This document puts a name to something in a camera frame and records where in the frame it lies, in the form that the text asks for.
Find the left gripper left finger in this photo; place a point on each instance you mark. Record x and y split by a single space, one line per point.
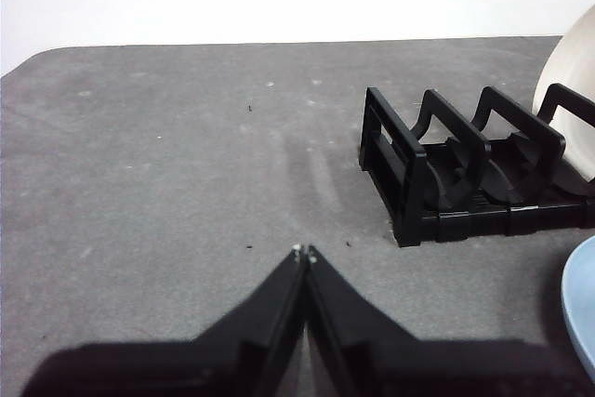
195 369

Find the black plate rack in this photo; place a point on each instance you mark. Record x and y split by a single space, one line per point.
418 192

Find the cream white plate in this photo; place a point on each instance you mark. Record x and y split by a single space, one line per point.
572 67

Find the blue plate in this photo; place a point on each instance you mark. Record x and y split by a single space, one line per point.
583 304

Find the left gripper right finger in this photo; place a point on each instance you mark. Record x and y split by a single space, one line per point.
418 369

